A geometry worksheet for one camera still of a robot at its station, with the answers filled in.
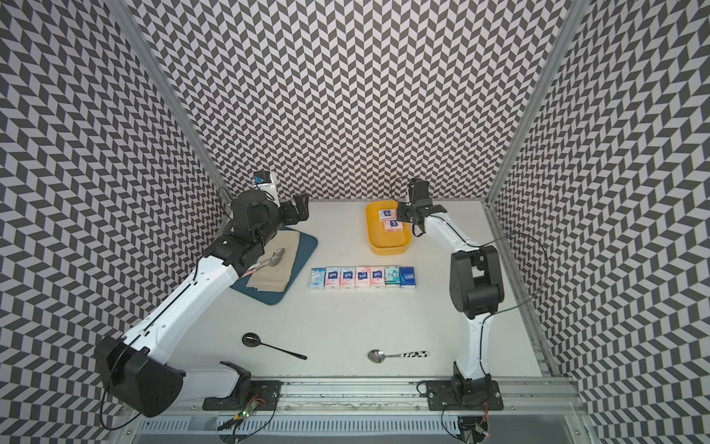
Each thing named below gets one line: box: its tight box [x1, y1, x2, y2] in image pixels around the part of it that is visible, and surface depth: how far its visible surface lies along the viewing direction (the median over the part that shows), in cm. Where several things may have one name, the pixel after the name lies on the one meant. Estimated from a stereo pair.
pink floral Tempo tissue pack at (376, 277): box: [369, 266, 385, 289], surface depth 95 cm
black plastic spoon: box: [242, 332, 308, 360], surface depth 82 cm
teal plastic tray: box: [231, 226, 319, 306], surface depth 96 cm
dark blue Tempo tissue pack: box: [399, 266, 417, 288], surface depth 95 cm
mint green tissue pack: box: [384, 265, 401, 288], surface depth 96 cm
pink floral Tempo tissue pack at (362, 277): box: [355, 266, 371, 289], surface depth 95 cm
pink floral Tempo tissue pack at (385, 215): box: [379, 209, 397, 222], surface depth 114 cm
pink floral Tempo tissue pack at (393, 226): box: [383, 218, 404, 233], surface depth 110 cm
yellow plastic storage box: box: [365, 199, 412, 257], surface depth 109 cm
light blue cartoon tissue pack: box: [309, 267, 327, 290], surface depth 95 cm
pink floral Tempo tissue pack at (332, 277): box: [324, 266, 342, 290], surface depth 95 cm
